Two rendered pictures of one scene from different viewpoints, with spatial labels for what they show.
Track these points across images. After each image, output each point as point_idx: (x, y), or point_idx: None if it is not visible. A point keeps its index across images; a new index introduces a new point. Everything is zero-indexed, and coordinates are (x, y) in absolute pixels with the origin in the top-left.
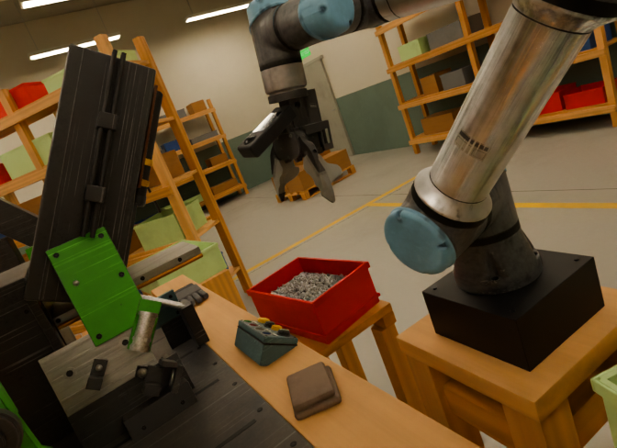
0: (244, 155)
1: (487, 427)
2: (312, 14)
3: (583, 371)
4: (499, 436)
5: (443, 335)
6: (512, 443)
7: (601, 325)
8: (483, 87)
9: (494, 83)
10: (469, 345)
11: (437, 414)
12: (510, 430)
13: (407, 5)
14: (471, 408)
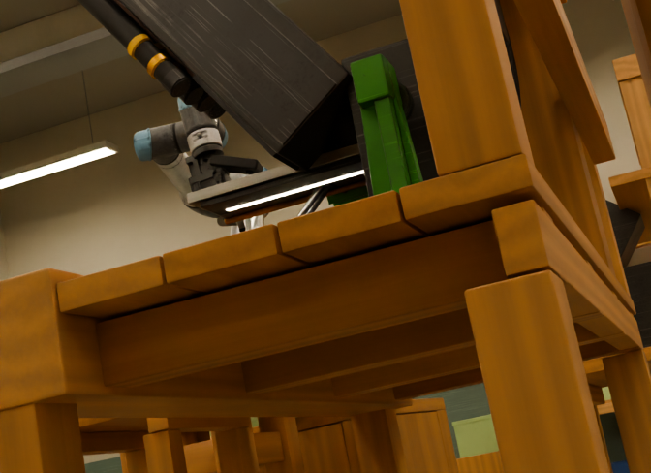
0: (258, 168)
1: (270, 451)
2: (227, 133)
3: None
4: (275, 454)
5: None
6: (280, 452)
7: None
8: (260, 218)
9: (262, 218)
10: None
11: (254, 466)
12: (286, 426)
13: (184, 165)
14: (263, 439)
